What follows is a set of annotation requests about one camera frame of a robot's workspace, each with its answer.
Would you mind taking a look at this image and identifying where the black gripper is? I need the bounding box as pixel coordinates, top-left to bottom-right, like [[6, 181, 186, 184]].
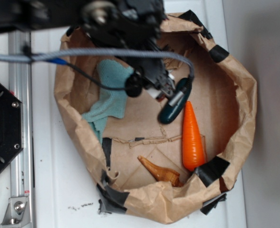
[[120, 57, 175, 101]]

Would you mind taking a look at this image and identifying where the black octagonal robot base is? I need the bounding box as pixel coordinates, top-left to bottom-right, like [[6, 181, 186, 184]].
[[0, 83, 23, 174]]

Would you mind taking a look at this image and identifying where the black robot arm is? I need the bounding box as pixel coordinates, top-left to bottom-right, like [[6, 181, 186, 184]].
[[0, 0, 175, 98]]

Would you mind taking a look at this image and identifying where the dark green toy cucumber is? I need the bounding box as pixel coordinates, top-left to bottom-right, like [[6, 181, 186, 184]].
[[158, 78, 192, 124]]

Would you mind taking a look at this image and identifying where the teal knitted cloth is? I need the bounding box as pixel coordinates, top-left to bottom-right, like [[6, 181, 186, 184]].
[[82, 59, 134, 143]]

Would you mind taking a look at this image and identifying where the orange toy carrot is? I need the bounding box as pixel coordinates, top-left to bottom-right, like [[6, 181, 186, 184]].
[[182, 101, 205, 171]]

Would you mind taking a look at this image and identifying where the brown spiral seashell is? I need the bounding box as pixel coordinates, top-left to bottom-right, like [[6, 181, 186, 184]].
[[137, 155, 184, 187]]

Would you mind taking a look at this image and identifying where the brown paper bag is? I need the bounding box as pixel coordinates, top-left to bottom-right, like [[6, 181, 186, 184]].
[[54, 11, 257, 224]]

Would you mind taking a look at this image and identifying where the thin black cable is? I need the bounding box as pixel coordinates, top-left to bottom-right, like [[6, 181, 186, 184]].
[[47, 58, 131, 91]]

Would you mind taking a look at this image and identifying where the aluminium rail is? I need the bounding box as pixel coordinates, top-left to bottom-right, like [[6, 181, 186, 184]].
[[0, 30, 36, 228]]

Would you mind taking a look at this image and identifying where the metal corner bracket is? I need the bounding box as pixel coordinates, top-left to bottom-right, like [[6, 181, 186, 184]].
[[0, 196, 31, 228]]

